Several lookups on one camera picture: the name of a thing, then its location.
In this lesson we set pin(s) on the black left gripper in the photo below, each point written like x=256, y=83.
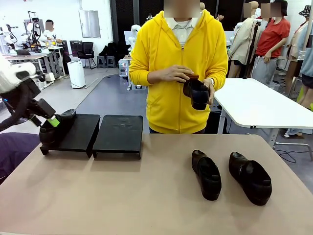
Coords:
x=31, y=105

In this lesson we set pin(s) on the black leather loafer shoe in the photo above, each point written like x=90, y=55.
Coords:
x=252, y=178
x=207, y=178
x=199, y=96
x=56, y=132

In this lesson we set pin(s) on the person's left forearm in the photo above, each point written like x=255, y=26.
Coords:
x=220, y=78

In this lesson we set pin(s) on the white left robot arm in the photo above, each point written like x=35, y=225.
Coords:
x=9, y=76

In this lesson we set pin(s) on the person's right forearm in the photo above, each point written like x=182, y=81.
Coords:
x=139, y=76

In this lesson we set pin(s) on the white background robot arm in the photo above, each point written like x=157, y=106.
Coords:
x=135, y=28

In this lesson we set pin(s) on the black metal shoe stand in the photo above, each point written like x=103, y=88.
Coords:
x=80, y=137
x=117, y=137

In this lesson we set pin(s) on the person's right hand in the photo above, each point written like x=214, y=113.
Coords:
x=173, y=72

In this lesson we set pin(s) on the person's left hand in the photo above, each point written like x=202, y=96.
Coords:
x=211, y=93

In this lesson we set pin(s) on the purple cloth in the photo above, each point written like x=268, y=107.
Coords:
x=14, y=151

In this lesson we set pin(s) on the white air purifier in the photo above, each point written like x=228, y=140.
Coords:
x=76, y=76

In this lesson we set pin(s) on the grey background workbench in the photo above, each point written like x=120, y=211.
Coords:
x=24, y=56

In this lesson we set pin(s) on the black office chair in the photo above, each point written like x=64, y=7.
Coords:
x=87, y=50

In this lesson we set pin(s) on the grey plastic stool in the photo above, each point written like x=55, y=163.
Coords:
x=101, y=60
x=110, y=60

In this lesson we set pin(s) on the seated person white shirt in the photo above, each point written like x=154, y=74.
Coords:
x=50, y=35

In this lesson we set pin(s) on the computer tower with lights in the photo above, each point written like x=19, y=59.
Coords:
x=122, y=68

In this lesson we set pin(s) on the background robot on workbench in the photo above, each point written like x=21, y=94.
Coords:
x=35, y=27

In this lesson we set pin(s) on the black bag pile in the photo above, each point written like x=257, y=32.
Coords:
x=111, y=49

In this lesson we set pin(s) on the person in yellow hoodie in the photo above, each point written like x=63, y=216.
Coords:
x=166, y=49

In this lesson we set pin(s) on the white wristwatch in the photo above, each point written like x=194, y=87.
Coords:
x=212, y=82

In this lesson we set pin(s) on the white folding table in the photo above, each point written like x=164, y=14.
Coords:
x=256, y=102

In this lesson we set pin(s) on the mannequin in beige coat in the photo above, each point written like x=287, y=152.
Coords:
x=244, y=41

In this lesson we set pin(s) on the black tripod pole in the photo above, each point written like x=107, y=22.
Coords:
x=253, y=49

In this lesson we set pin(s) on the mannequin in red shirt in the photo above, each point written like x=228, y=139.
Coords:
x=272, y=36

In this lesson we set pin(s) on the silver wall panel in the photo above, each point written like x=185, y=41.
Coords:
x=89, y=24

